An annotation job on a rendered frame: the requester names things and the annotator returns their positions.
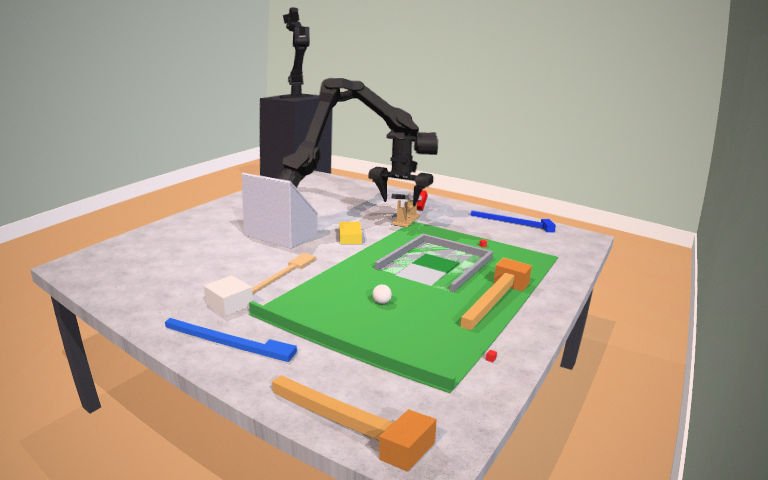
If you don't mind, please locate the white ball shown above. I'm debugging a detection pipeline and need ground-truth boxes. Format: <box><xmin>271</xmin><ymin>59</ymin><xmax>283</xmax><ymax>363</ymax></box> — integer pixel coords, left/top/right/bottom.
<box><xmin>372</xmin><ymin>285</ymin><xmax>392</xmax><ymax>303</ymax></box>

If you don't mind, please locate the orange putter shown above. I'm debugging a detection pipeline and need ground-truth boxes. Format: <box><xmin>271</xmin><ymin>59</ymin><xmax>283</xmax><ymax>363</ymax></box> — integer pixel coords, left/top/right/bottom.
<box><xmin>271</xmin><ymin>375</ymin><xmax>436</xmax><ymax>472</ymax></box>
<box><xmin>461</xmin><ymin>257</ymin><xmax>532</xmax><ymax>330</ymax></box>

